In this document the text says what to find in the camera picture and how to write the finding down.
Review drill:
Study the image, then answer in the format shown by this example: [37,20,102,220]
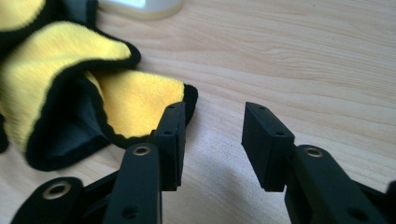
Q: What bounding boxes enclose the yellow towel with black edging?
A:
[0,0,199,173]

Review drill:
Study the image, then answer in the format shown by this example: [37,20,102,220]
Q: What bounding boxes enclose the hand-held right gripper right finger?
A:
[241,101,390,224]

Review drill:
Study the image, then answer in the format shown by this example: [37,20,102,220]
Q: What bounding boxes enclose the white towel rack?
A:
[97,0,185,21]

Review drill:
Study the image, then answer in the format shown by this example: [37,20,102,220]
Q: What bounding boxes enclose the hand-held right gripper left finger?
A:
[102,101,188,224]

